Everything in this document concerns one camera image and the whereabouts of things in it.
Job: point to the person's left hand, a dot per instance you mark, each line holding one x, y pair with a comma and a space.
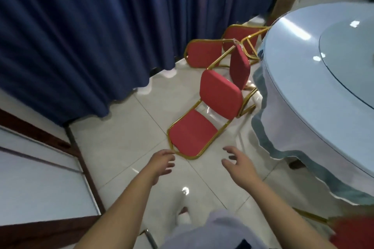
159, 164

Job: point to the person's right hand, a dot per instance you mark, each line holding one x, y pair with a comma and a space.
242, 170

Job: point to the person's left fingers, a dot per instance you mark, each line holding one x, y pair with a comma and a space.
169, 161

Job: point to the person's right thumb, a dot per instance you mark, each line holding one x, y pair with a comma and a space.
226, 164

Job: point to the person's left forearm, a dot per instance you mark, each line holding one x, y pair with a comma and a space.
122, 213

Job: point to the person's right forearm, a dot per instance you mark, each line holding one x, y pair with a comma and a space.
280, 216

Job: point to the person's white shoe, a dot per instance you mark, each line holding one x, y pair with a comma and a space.
183, 217

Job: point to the person's grey trousers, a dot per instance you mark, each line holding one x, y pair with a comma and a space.
216, 231

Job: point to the grey metal bar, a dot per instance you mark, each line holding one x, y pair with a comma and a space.
149, 239

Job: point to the round table with white tablecloth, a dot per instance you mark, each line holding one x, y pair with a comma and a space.
301, 88

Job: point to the dark blue curtain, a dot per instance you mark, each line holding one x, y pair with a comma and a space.
87, 30

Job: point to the round glass turntable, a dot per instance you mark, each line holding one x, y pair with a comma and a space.
350, 59

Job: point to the brown wooden panel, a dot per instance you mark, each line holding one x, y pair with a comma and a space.
282, 0

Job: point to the red chair with gold frame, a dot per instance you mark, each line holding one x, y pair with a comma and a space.
350, 232
191, 133
203, 53
238, 34

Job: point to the white door with wooden frame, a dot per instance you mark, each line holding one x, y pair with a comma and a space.
35, 181

